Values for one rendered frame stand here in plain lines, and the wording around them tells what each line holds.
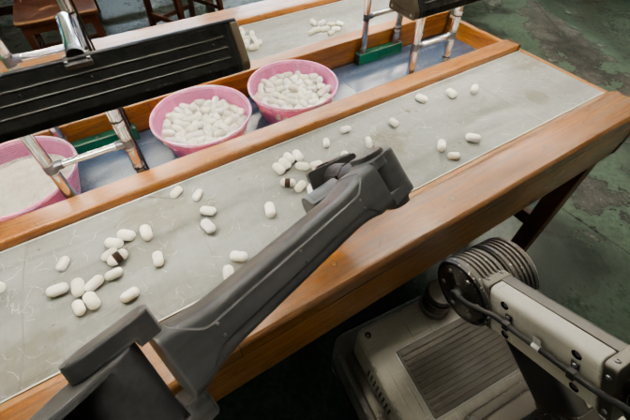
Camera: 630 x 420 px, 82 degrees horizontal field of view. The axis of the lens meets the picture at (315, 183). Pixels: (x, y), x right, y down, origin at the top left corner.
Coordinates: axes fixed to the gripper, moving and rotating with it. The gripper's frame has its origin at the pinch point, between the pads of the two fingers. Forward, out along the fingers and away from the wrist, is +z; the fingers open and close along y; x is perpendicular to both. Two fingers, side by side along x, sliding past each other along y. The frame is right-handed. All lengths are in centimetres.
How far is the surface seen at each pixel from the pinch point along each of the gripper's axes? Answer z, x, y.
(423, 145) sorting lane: 6.2, 4.9, -32.6
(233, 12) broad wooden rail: 76, -59, -22
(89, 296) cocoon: 4.4, 3.2, 45.8
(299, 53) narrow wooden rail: 45, -32, -27
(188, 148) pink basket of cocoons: 26.8, -15.2, 18.7
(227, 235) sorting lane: 6.4, 4.3, 20.4
